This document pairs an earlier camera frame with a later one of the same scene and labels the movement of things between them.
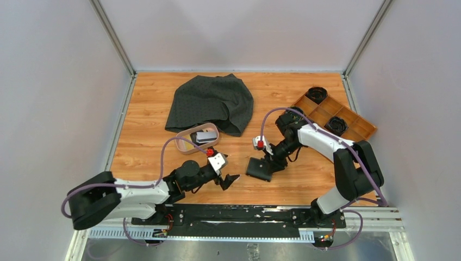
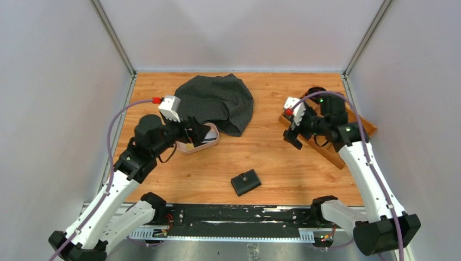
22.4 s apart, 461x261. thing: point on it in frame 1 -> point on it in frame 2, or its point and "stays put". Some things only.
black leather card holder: (259, 168) -> (245, 181)
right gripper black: (278, 163) -> (291, 136)
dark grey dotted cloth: (224, 100) stays put
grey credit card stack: (203, 137) stays put
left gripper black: (225, 182) -> (197, 132)
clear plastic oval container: (205, 136) stays put
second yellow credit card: (188, 145) stays put
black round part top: (317, 94) stays put
